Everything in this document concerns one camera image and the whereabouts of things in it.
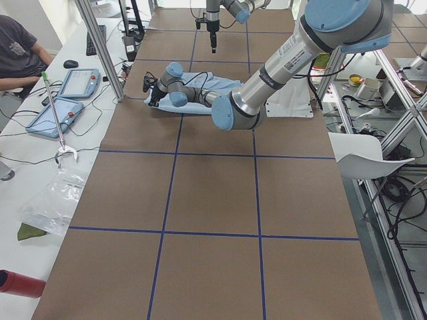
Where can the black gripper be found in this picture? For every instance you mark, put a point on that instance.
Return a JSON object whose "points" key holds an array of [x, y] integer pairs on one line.
{"points": [[212, 25], [155, 93]]}

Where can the black computer mouse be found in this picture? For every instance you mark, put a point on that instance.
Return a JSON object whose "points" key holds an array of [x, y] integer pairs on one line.
{"points": [[69, 64]]}

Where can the upper teach pendant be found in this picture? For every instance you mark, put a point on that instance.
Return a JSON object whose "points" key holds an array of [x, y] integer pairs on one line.
{"points": [[79, 83]]}

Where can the red bottle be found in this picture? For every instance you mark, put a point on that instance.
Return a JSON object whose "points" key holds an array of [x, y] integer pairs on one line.
{"points": [[21, 285]]}

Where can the seated person dark shirt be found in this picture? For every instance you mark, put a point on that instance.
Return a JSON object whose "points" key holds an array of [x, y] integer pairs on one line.
{"points": [[23, 59]]}

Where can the clear plastic bag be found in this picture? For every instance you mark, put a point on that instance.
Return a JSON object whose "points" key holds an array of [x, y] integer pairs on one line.
{"points": [[53, 207]]}

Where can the aluminium frame post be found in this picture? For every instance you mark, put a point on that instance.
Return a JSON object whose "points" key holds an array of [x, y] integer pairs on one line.
{"points": [[92, 27]]}

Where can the green cloth piece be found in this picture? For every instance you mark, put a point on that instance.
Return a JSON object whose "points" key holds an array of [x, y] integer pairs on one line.
{"points": [[27, 232]]}

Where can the reacher grabber tool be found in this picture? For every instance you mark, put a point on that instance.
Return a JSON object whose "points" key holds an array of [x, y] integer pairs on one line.
{"points": [[63, 149]]}

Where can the white plastic chair seat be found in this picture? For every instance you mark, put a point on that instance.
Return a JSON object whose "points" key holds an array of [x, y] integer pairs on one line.
{"points": [[360, 156]]}

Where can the white mug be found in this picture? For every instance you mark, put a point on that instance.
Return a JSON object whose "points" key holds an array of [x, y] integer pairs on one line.
{"points": [[368, 89]]}

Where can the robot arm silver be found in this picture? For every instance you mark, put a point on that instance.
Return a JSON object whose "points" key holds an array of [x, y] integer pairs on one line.
{"points": [[239, 10], [351, 26]]}

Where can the light blue button-up shirt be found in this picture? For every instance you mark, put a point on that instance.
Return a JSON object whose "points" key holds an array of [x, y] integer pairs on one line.
{"points": [[191, 93]]}

